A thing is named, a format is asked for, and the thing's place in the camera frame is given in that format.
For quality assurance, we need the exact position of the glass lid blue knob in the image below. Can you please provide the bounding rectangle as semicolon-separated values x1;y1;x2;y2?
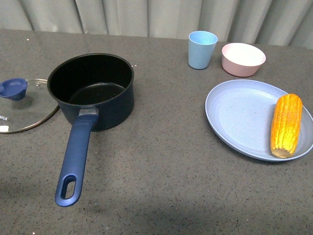
0;78;58;134

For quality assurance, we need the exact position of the dark blue saucepan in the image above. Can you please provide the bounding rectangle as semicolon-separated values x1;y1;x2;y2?
47;53;134;207

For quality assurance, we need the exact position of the yellow corn cob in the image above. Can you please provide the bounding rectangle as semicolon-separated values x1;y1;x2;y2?
270;94;303;159

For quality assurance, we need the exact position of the grey-white curtain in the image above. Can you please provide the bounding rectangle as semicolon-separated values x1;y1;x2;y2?
0;0;313;49

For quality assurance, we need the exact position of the light blue cup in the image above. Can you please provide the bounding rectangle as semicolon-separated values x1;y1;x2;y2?
188;31;218;70

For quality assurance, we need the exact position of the light blue plate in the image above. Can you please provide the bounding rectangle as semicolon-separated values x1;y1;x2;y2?
204;79;313;162

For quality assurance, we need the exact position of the pink bowl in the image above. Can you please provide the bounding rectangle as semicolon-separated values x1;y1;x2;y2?
222;43;266;77

